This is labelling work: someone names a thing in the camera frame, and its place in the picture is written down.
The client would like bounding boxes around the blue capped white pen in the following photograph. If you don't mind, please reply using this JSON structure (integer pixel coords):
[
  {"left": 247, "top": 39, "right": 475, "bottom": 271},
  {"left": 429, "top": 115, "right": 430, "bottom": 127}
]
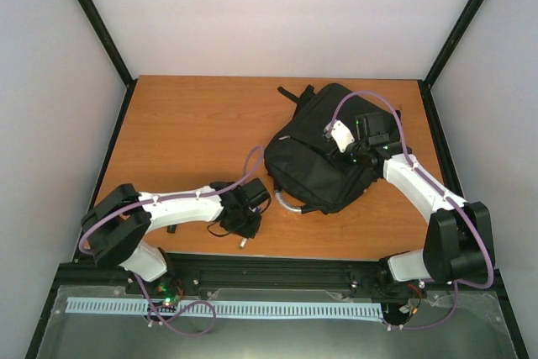
[{"left": 239, "top": 238, "right": 248, "bottom": 250}]

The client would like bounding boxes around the black student backpack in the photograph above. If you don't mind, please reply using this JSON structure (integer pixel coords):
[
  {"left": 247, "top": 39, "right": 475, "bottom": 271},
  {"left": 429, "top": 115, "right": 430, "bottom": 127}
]
[{"left": 264, "top": 83, "right": 401, "bottom": 214}]

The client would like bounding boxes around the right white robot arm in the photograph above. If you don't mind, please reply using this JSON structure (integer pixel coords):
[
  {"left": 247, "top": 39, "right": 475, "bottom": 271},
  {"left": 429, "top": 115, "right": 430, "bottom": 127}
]
[{"left": 325, "top": 114, "right": 494, "bottom": 289}]

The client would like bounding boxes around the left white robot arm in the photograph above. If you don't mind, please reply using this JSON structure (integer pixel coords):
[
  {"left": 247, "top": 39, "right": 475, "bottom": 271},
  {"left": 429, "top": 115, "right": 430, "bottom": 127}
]
[{"left": 79, "top": 178, "right": 272, "bottom": 294}]

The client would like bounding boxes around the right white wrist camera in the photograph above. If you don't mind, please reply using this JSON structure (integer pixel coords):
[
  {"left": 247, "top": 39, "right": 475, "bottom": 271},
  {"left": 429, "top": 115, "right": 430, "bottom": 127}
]
[{"left": 324, "top": 119, "right": 356, "bottom": 153}]

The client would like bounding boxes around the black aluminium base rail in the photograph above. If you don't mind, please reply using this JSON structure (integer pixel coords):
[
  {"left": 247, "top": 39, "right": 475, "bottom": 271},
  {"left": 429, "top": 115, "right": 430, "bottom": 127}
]
[{"left": 54, "top": 249, "right": 505, "bottom": 305}]

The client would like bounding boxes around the light blue cable duct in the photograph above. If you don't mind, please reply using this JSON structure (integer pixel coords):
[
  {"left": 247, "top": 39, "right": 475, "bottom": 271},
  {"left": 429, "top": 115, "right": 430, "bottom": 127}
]
[{"left": 65, "top": 297, "right": 383, "bottom": 321}]

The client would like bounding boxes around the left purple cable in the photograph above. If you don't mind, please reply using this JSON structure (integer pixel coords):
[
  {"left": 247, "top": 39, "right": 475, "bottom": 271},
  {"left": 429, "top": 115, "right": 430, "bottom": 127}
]
[{"left": 78, "top": 145, "right": 266, "bottom": 337}]

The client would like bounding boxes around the right black frame post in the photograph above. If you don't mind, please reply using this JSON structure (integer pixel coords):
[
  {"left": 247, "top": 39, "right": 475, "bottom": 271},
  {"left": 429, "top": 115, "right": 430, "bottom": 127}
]
[{"left": 424, "top": 0, "right": 485, "bottom": 88}]

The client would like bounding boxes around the black frame post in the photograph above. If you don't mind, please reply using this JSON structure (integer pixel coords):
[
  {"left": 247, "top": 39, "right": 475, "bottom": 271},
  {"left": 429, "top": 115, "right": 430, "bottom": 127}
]
[
  {"left": 51, "top": 0, "right": 135, "bottom": 82},
  {"left": 424, "top": 0, "right": 485, "bottom": 88}
]

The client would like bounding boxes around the left black frame post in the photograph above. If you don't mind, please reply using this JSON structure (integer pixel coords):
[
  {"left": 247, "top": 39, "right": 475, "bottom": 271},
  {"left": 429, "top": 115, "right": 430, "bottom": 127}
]
[{"left": 51, "top": 0, "right": 135, "bottom": 82}]

